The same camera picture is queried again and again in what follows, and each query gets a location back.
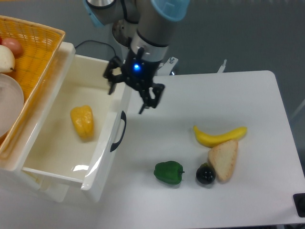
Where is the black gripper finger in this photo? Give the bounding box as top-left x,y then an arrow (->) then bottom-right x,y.
103,56 -> 125,95
139,83 -> 165,114

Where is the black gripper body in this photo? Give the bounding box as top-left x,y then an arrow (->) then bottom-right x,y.
121,49 -> 162,92

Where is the yellow bell pepper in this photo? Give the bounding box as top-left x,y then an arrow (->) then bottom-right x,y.
70,105 -> 94,139

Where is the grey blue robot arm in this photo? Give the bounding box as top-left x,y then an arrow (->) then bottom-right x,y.
83,0 -> 190,114

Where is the green bell pepper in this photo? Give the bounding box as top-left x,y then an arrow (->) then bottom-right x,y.
153,161 -> 184,185

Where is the open upper white drawer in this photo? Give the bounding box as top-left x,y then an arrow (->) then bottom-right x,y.
23,55 -> 131,202

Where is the white drawer cabinet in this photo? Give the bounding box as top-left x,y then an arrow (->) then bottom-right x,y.
0,42 -> 75,202

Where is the yellow banana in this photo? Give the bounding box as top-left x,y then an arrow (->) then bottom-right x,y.
193,126 -> 247,148

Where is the yellow woven basket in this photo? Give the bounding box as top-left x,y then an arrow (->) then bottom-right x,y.
0,15 -> 65,159

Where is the toast bread slice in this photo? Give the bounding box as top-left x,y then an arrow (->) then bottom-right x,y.
208,140 -> 239,182

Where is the dark purple eggplant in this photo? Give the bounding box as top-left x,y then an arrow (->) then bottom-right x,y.
196,163 -> 216,185

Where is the white pear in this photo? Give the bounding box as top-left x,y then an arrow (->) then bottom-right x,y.
0,45 -> 16,73

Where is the beige round plate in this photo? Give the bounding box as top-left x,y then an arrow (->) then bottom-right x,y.
0,73 -> 24,137

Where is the black corner device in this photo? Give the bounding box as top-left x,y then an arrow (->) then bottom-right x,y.
293,193 -> 305,218

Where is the black cable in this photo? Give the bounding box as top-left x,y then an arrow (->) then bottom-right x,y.
74,40 -> 117,59

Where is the black drawer handle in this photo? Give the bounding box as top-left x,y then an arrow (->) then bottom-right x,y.
110,111 -> 127,152

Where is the white metal bracket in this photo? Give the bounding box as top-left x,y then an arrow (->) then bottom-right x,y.
217,59 -> 227,73

